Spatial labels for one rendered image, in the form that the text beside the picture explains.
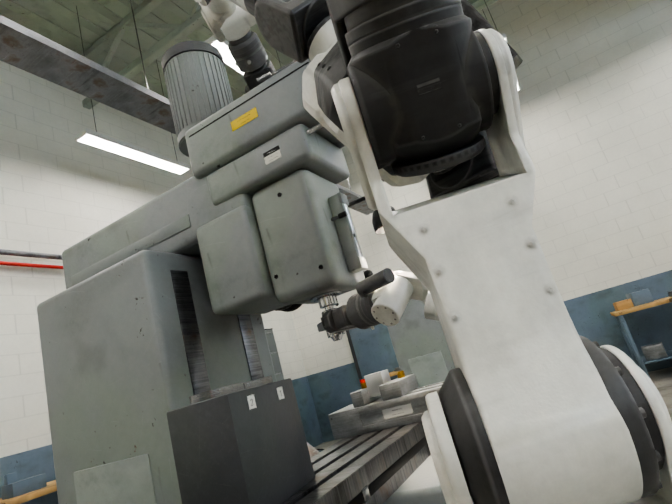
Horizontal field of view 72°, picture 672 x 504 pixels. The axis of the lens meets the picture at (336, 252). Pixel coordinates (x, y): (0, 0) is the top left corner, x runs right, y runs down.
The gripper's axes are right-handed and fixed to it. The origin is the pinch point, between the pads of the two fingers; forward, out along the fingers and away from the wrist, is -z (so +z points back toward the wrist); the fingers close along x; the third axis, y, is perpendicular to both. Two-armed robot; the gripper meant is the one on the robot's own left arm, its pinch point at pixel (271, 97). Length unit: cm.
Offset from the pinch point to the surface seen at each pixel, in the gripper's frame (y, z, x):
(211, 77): 12.7, 7.5, -16.9
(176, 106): 6.2, 6.3, -29.3
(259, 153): -24.7, -1.4, -4.5
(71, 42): 537, -69, -329
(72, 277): -20, -21, -85
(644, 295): 196, -524, 266
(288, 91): -17.3, 7.7, 8.4
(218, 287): -48, -21, -27
